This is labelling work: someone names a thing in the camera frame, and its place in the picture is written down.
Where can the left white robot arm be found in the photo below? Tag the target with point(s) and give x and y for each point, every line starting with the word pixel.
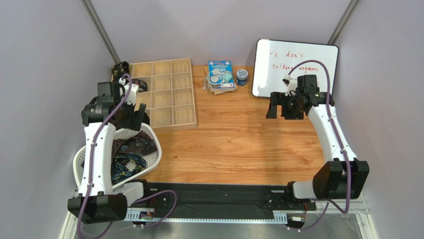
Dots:
pixel 112 108

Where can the wooden compartment tray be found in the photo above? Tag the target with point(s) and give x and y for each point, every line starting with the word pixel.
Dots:
pixel 169 99

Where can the blue floral tie in basket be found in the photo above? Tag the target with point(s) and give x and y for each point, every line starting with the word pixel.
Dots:
pixel 126 165

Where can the white plastic basket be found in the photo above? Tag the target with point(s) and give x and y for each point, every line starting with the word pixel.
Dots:
pixel 92 163

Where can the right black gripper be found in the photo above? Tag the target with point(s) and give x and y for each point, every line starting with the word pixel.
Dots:
pixel 282 105

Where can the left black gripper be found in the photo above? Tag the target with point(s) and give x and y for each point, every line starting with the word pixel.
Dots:
pixel 133 117

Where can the small blue round tin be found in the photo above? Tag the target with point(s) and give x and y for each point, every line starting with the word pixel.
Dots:
pixel 242 77

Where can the aluminium frame rail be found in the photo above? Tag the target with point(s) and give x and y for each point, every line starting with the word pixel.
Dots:
pixel 327 222

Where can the dark brown tie in basket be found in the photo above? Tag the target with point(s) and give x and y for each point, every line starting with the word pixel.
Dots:
pixel 140 144

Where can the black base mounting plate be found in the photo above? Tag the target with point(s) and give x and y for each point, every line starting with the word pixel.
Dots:
pixel 220 201

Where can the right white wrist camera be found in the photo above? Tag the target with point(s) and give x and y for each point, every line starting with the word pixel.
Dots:
pixel 291 84

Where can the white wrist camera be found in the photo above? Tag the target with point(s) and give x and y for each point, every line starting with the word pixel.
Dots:
pixel 291 84
pixel 129 92

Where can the rolled dark patterned tie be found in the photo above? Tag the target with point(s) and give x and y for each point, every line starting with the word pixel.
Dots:
pixel 142 85

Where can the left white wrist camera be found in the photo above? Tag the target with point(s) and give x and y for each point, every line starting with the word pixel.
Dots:
pixel 129 92

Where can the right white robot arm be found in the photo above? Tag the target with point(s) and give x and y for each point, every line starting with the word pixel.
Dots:
pixel 343 175

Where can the blue book stack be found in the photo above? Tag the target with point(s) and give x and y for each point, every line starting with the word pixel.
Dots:
pixel 219 77

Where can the rolled dark floral tie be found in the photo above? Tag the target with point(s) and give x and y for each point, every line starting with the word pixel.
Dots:
pixel 119 69

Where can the white whiteboard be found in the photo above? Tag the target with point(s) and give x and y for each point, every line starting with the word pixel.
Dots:
pixel 274 59

